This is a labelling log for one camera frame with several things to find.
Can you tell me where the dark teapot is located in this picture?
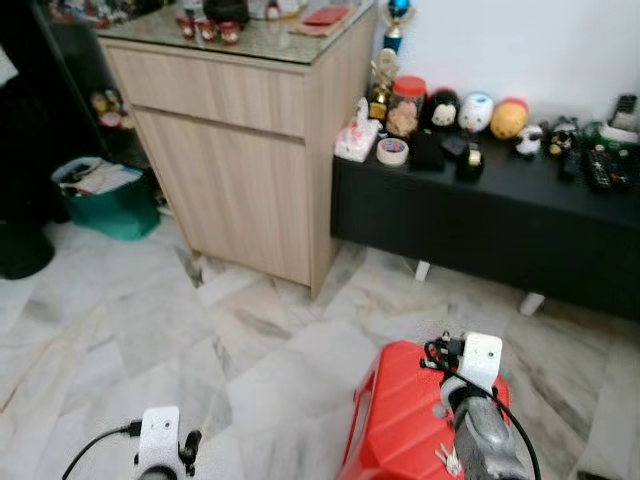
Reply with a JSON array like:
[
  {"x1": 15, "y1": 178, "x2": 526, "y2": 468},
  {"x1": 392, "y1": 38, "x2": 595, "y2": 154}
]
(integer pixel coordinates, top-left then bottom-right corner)
[{"x1": 203, "y1": 0, "x2": 251, "y2": 26}]

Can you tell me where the red plastic stool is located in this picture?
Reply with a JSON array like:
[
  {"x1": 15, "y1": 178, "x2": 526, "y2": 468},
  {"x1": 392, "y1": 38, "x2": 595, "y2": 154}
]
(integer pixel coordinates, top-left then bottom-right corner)
[{"x1": 340, "y1": 340, "x2": 511, "y2": 480}]

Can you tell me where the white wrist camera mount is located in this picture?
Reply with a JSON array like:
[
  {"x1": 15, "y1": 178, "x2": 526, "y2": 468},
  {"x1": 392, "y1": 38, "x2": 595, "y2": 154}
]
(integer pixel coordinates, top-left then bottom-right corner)
[
  {"x1": 455, "y1": 333, "x2": 504, "y2": 393},
  {"x1": 138, "y1": 406, "x2": 183, "y2": 471}
]

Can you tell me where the bunch of keys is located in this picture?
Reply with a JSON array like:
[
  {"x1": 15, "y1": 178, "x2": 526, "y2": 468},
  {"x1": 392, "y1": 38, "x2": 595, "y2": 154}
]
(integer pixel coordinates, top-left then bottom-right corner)
[{"x1": 435, "y1": 445, "x2": 463, "y2": 477}]

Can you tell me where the small black figure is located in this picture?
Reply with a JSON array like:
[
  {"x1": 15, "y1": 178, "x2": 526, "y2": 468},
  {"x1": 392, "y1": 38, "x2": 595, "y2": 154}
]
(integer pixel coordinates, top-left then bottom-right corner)
[{"x1": 545, "y1": 117, "x2": 581, "y2": 156}]

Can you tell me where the small panda figure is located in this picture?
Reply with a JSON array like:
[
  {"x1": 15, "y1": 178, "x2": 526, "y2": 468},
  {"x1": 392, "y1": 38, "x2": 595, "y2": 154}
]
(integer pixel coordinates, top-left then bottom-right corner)
[{"x1": 514, "y1": 125, "x2": 544, "y2": 158}]

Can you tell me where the black low tv console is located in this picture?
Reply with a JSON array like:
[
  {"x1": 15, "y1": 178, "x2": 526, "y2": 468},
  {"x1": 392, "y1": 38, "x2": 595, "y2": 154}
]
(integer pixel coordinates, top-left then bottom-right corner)
[{"x1": 330, "y1": 140, "x2": 640, "y2": 321}]

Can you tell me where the green bag with papers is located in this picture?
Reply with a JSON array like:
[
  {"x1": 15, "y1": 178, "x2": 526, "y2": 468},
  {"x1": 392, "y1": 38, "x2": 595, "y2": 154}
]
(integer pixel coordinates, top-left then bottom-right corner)
[{"x1": 52, "y1": 157, "x2": 161, "y2": 241}]

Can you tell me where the pink white tissue box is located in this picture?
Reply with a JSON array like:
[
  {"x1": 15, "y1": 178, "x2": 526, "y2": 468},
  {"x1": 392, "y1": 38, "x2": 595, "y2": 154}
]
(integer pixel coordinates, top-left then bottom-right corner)
[{"x1": 335, "y1": 100, "x2": 381, "y2": 163}]

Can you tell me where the orange round plush toy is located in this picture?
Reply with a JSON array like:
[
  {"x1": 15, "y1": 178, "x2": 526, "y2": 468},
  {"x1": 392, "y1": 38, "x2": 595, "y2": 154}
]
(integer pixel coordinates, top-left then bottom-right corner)
[{"x1": 490, "y1": 97, "x2": 529, "y2": 141}]

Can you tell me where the round black bin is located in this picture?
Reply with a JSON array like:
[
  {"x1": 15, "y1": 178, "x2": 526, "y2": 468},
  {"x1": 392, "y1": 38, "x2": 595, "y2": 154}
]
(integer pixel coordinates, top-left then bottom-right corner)
[{"x1": 0, "y1": 220, "x2": 56, "y2": 279}]

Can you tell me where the wide black remote control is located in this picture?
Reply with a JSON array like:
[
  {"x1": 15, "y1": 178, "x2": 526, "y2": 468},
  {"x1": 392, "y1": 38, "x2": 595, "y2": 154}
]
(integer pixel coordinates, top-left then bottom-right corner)
[{"x1": 583, "y1": 145, "x2": 616, "y2": 193}]

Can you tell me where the light wooden cabinet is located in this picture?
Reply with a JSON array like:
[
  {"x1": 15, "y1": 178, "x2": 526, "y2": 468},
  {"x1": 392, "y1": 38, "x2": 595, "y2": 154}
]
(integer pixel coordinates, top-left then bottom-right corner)
[{"x1": 97, "y1": 5, "x2": 379, "y2": 298}]

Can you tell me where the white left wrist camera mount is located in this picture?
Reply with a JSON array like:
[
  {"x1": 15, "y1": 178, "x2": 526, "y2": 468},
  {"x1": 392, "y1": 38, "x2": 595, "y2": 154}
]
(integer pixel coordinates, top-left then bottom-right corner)
[{"x1": 138, "y1": 406, "x2": 183, "y2": 471}]

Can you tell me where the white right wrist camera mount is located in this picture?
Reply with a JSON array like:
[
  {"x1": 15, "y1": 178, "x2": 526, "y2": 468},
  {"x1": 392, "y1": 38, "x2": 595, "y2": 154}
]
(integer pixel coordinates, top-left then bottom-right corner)
[{"x1": 455, "y1": 333, "x2": 504, "y2": 393}]

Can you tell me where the white round plush toy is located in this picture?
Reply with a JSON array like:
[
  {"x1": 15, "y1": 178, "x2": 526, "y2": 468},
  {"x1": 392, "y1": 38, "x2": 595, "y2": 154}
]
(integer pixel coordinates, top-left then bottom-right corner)
[{"x1": 458, "y1": 92, "x2": 496, "y2": 134}]

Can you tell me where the black mouse plush toy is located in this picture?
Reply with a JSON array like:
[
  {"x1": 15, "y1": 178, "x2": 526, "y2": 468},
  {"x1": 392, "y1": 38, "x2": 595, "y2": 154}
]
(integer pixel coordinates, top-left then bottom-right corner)
[{"x1": 425, "y1": 88, "x2": 463, "y2": 131}]

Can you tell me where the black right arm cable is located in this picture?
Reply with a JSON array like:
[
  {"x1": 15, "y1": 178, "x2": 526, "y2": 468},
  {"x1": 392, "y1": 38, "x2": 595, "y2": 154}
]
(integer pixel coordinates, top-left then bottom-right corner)
[{"x1": 423, "y1": 335, "x2": 541, "y2": 480}]

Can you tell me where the flat red packet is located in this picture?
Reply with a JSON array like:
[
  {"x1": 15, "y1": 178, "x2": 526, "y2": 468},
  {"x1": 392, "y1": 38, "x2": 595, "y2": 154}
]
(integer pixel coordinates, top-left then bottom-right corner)
[{"x1": 303, "y1": 5, "x2": 353, "y2": 28}]

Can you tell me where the cordless phone on base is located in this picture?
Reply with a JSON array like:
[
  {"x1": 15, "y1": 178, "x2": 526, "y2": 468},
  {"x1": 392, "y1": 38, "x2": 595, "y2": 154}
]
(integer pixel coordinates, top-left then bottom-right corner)
[{"x1": 605, "y1": 93, "x2": 640, "y2": 141}]

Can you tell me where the blue ball trophy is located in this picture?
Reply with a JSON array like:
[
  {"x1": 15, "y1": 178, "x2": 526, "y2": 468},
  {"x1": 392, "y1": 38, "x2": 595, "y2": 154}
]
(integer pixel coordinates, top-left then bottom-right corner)
[{"x1": 383, "y1": 0, "x2": 416, "y2": 56}]

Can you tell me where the roll of tape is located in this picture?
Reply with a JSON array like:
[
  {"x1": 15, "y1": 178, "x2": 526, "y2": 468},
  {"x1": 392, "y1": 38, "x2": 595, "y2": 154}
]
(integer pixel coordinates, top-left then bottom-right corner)
[{"x1": 376, "y1": 138, "x2": 409, "y2": 167}]

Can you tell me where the small gold trophy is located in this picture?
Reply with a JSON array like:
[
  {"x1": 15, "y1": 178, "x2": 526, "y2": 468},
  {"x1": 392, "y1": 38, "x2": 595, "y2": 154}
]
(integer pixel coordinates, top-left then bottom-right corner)
[{"x1": 368, "y1": 50, "x2": 401, "y2": 121}]

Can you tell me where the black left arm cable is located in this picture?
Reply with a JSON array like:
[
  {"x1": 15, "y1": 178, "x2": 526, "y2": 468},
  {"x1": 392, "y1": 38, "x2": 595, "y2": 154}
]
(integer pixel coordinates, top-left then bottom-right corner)
[{"x1": 62, "y1": 422, "x2": 144, "y2": 480}]

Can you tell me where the glass display cabinet with toys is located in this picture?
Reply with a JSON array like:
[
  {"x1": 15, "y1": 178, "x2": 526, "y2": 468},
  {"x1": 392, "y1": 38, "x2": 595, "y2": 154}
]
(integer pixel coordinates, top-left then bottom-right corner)
[{"x1": 30, "y1": 0, "x2": 151, "y2": 171}]

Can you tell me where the clear jar with red lid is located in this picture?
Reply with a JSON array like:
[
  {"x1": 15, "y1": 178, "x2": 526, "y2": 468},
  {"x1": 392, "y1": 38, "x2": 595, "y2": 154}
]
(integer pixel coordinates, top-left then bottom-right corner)
[{"x1": 385, "y1": 76, "x2": 428, "y2": 139}]

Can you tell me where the slim black remote control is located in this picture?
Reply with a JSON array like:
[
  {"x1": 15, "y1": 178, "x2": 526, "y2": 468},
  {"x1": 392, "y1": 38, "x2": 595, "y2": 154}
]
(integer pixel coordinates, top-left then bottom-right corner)
[{"x1": 558, "y1": 150, "x2": 581, "y2": 183}]

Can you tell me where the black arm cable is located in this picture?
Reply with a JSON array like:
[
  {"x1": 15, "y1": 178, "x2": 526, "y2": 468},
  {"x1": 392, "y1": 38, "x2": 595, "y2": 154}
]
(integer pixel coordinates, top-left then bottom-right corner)
[
  {"x1": 62, "y1": 422, "x2": 144, "y2": 480},
  {"x1": 423, "y1": 335, "x2": 541, "y2": 480}
]

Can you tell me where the black wallet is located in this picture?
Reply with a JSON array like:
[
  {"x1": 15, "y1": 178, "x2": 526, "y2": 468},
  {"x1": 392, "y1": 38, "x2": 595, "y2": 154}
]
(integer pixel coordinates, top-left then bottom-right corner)
[{"x1": 408, "y1": 132, "x2": 448, "y2": 171}]

